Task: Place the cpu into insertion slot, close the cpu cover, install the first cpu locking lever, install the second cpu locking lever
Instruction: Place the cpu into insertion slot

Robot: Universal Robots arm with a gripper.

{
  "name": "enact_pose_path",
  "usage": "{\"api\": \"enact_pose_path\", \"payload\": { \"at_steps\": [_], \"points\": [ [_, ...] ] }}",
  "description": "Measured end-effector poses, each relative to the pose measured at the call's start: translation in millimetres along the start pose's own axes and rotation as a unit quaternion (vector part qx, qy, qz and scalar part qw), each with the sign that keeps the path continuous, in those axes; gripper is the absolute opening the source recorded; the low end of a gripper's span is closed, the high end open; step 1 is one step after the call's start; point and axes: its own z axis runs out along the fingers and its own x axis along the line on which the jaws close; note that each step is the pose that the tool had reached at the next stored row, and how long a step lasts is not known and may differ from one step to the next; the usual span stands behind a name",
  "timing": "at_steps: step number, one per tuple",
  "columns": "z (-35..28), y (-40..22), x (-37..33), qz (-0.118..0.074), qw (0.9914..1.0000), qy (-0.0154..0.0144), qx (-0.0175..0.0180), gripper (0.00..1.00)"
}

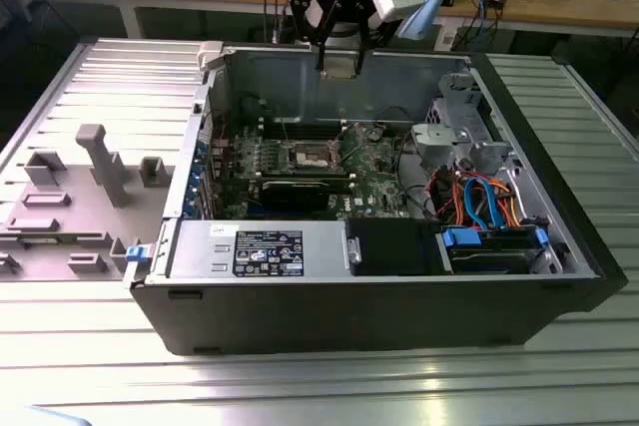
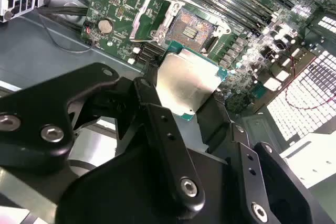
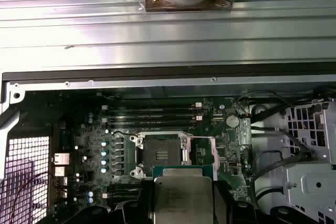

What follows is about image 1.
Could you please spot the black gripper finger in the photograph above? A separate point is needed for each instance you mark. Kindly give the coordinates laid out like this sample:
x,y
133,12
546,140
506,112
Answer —
x,y
299,12
364,22

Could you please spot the silver CPU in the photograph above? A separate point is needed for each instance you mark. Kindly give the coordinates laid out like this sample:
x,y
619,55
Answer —
x,y
339,69

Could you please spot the metal locking lever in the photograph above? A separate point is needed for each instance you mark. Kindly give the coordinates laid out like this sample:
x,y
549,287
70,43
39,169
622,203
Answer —
x,y
286,131

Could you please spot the CPU socket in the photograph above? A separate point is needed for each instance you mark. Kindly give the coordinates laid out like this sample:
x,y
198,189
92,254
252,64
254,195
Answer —
x,y
312,156

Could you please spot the white power strip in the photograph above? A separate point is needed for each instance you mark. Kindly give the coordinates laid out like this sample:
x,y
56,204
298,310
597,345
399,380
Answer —
x,y
447,37

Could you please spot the pale grey case latch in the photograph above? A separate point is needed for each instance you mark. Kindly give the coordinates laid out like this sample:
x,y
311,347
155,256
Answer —
x,y
209,54

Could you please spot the silver coin battery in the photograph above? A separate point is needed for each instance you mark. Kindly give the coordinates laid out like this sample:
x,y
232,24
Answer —
x,y
375,135

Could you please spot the small black adapter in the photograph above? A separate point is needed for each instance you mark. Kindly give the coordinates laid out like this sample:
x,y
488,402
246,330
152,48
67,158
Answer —
x,y
496,1

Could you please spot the silver drive cage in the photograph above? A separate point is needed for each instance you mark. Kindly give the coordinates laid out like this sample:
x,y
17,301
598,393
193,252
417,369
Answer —
x,y
439,139

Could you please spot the green motherboard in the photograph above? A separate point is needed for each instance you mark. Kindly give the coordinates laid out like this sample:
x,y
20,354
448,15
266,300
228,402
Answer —
x,y
369,181

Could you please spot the black graphics card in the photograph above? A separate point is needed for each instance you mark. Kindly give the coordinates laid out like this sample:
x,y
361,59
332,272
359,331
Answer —
x,y
294,196

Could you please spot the hard disk in blue carrier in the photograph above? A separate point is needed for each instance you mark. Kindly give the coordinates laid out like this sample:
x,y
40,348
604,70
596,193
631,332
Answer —
x,y
461,237

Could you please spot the grey power supply unit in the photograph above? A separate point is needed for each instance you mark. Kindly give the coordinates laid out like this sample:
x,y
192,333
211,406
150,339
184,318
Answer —
x,y
199,251

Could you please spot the blue case latch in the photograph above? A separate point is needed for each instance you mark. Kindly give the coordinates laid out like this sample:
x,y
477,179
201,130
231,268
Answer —
x,y
137,253

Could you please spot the black PC case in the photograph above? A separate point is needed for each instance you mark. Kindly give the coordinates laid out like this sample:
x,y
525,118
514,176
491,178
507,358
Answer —
x,y
349,316

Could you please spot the grey parts rack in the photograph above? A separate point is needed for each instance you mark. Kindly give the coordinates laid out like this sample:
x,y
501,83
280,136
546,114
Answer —
x,y
75,226

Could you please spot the pale blue object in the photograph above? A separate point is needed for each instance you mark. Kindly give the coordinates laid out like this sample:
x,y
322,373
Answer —
x,y
60,418

